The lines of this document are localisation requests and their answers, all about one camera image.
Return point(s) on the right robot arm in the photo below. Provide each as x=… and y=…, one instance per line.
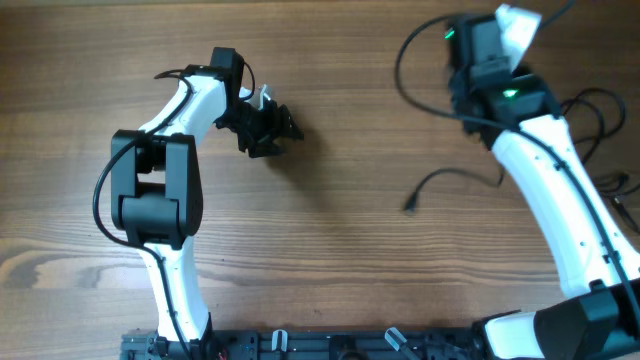
x=522, y=125

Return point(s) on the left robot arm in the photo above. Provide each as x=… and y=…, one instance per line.
x=156, y=190

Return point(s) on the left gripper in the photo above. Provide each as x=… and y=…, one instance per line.
x=273, y=124

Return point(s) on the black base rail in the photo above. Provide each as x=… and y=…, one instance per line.
x=431, y=344

